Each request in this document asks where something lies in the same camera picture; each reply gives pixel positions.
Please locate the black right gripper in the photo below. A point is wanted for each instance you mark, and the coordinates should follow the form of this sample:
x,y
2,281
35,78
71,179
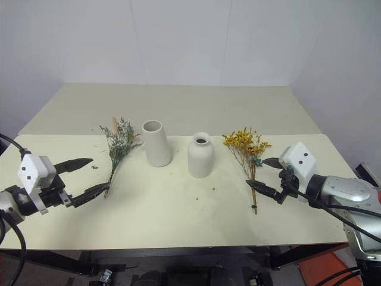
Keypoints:
x,y
287,184

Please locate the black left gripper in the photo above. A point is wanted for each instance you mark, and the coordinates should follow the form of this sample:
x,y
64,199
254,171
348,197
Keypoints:
x,y
53,196

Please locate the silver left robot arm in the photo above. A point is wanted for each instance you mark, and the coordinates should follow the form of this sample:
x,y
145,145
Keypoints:
x,y
10,205

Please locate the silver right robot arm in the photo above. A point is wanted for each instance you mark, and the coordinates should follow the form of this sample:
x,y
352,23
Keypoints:
x,y
348,189

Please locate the white bottle-shaped ceramic vase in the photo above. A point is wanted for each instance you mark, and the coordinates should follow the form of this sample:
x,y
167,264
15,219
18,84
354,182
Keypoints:
x,y
200,158

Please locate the white conical ceramic vase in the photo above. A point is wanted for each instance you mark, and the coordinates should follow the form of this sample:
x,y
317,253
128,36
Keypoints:
x,y
156,146

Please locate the yellow dried flower bunch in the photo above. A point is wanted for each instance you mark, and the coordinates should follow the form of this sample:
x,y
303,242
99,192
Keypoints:
x,y
247,143

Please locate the green dried flower bunch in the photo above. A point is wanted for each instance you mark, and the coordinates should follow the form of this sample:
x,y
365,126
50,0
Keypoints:
x,y
119,146

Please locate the small metal caster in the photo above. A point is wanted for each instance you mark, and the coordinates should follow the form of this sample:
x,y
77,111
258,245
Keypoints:
x,y
105,276

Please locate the orange floor object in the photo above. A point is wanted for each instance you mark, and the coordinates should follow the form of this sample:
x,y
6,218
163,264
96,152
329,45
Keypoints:
x,y
321,268

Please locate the dark rounded shape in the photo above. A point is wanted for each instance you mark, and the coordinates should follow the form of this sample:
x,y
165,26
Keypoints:
x,y
149,278

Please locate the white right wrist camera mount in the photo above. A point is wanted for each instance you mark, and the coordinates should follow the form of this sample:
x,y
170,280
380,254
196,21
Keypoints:
x,y
300,162

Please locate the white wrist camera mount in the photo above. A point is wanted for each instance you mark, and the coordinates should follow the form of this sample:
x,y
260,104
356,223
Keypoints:
x,y
34,172
300,162

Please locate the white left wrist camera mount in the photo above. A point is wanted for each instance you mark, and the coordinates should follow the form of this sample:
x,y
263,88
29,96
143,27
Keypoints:
x,y
34,172

